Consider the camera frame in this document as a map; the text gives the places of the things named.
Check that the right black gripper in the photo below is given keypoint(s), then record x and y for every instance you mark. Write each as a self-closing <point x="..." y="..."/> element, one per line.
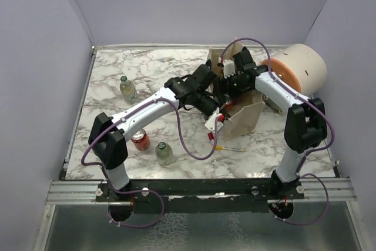
<point x="230" y="93"/>

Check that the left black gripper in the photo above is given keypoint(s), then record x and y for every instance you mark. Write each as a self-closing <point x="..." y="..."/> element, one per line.
<point x="220" y="104"/>

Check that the beige canvas bag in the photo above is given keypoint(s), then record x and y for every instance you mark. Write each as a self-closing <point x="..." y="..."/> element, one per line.
<point x="245" y="111"/>

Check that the red soda can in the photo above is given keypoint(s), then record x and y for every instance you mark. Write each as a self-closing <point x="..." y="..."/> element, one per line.
<point x="141" y="140"/>
<point x="229" y="104"/>

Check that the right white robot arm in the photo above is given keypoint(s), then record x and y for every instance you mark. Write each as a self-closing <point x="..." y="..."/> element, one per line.
<point x="304" y="130"/>

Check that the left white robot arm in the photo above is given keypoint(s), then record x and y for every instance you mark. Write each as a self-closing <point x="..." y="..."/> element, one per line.
<point x="109" y="135"/>

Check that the red capped small tube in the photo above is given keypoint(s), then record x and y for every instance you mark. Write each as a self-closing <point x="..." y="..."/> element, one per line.
<point x="212" y="138"/>

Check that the yellow white pen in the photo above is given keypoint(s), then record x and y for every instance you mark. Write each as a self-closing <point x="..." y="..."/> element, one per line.
<point x="230" y="149"/>

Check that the cream cylinder orange yellow face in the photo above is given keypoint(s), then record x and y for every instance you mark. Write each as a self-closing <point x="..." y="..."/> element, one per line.
<point x="292" y="76"/>

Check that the clear bottle front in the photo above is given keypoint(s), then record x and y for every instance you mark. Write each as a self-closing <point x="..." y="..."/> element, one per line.
<point x="164" y="153"/>

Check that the clear bottle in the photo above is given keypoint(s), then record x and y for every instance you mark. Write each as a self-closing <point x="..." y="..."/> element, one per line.
<point x="128" y="90"/>
<point x="164" y="153"/>

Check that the red soda can front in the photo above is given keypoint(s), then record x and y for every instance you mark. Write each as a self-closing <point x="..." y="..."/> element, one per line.
<point x="141" y="140"/>

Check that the clear bottle rear left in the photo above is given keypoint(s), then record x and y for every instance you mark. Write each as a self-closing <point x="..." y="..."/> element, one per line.
<point x="128" y="90"/>

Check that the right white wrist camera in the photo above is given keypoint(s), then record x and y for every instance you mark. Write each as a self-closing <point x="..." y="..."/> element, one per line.
<point x="228" y="67"/>

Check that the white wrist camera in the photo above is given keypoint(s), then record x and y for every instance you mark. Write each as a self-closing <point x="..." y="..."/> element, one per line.
<point x="215" y="120"/>
<point x="228" y="67"/>

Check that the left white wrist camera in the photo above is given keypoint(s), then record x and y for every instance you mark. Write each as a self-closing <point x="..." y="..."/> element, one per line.
<point x="215" y="120"/>

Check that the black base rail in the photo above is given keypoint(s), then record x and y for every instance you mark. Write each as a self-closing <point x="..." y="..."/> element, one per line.
<point x="199" y="195"/>

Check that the aluminium frame rail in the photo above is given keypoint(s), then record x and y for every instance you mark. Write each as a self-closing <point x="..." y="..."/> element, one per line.
<point x="83" y="192"/>

